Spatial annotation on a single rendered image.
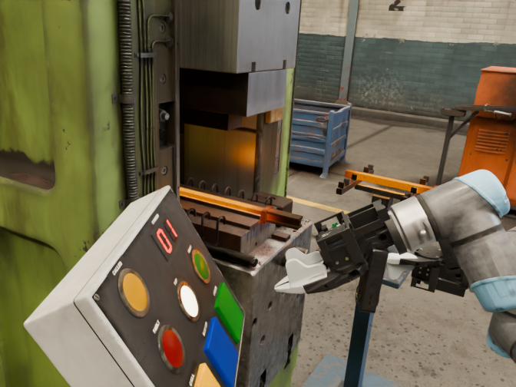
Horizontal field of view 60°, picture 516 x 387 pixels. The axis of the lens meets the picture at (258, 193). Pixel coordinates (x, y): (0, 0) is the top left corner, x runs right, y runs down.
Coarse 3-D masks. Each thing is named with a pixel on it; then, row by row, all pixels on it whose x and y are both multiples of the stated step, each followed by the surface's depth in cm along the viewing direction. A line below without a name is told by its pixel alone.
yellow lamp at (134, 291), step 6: (126, 276) 50; (132, 276) 52; (126, 282) 50; (132, 282) 51; (138, 282) 52; (126, 288) 49; (132, 288) 50; (138, 288) 52; (126, 294) 49; (132, 294) 50; (138, 294) 51; (144, 294) 52; (132, 300) 50; (138, 300) 51; (144, 300) 52; (132, 306) 49; (138, 306) 50; (144, 306) 51
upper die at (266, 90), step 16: (192, 80) 103; (208, 80) 101; (224, 80) 99; (240, 80) 97; (256, 80) 100; (272, 80) 106; (192, 96) 104; (208, 96) 102; (224, 96) 100; (240, 96) 98; (256, 96) 101; (272, 96) 108; (224, 112) 101; (240, 112) 100; (256, 112) 103
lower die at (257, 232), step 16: (208, 192) 133; (208, 208) 122; (224, 208) 121; (208, 224) 114; (224, 224) 115; (240, 224) 114; (256, 224) 116; (272, 224) 125; (208, 240) 114; (224, 240) 112; (240, 240) 109; (256, 240) 118
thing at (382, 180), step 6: (348, 174) 163; (360, 174) 160; (366, 174) 160; (372, 174) 160; (366, 180) 159; (372, 180) 158; (378, 180) 157; (384, 180) 156; (390, 180) 155; (396, 180) 155; (402, 180) 155; (390, 186) 155; (396, 186) 154; (402, 186) 153; (408, 186) 152; (414, 186) 151; (420, 186) 151; (426, 186) 151; (420, 192) 150
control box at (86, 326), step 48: (144, 240) 59; (192, 240) 74; (96, 288) 45; (144, 288) 53; (192, 288) 66; (48, 336) 45; (96, 336) 45; (144, 336) 49; (192, 336) 60; (240, 336) 75; (96, 384) 47; (144, 384) 46; (192, 384) 54
